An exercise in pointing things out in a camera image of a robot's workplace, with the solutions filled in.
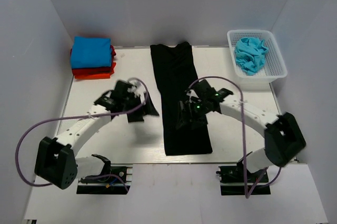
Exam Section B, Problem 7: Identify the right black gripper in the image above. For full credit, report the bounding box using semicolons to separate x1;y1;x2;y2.
177;99;211;130

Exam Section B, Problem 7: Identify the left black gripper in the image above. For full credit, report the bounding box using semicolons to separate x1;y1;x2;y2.
122;91;160;124

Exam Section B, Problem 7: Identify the black t shirt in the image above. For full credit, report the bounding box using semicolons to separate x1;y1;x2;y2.
150;42;213;156

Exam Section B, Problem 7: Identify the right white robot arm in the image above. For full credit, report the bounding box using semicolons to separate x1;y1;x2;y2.
176;79;306;181

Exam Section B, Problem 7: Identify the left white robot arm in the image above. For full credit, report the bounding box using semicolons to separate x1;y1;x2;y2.
34;77;159;189

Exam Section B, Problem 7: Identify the folded red t shirt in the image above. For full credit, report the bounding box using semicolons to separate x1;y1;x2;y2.
72;45;116;75

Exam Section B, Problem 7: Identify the folded orange t shirt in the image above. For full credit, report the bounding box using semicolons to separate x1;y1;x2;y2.
72;62;116;80

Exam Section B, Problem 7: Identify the folded blue t shirt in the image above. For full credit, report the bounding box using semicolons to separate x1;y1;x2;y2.
71;36;112;69

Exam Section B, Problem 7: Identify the crumpled light blue t shirt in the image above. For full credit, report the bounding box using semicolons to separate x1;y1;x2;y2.
234;37;269;76

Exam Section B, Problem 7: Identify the white plastic basket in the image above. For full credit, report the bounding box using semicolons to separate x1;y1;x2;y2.
227;29;288;85

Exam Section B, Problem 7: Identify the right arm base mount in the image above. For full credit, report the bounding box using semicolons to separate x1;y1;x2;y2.
216;166;271;196

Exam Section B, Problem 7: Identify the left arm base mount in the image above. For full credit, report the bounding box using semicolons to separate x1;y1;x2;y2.
76;165;133;195

